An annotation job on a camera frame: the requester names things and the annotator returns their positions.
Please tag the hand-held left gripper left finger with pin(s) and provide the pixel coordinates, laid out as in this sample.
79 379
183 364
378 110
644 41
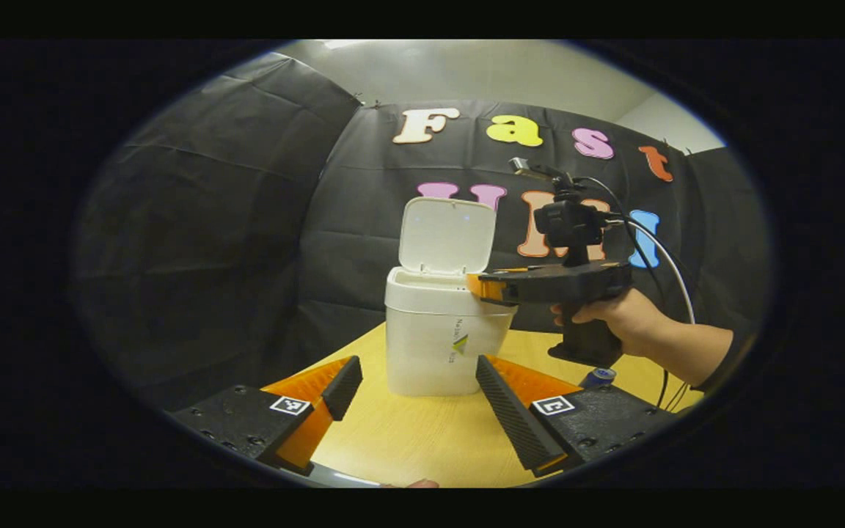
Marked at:
342 385

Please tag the white desktop garbage bin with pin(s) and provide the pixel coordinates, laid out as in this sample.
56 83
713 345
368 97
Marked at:
430 345

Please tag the black backdrop cloth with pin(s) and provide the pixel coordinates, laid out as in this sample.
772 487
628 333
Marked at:
210 220

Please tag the ceiling light panel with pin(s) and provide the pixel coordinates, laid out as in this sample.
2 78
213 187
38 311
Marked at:
342 44

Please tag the wooden desktop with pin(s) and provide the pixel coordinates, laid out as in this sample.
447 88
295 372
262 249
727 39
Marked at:
422 440

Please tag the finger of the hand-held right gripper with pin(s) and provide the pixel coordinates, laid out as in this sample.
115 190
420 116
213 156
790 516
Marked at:
483 287

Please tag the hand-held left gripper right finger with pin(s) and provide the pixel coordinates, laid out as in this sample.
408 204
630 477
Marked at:
510 418

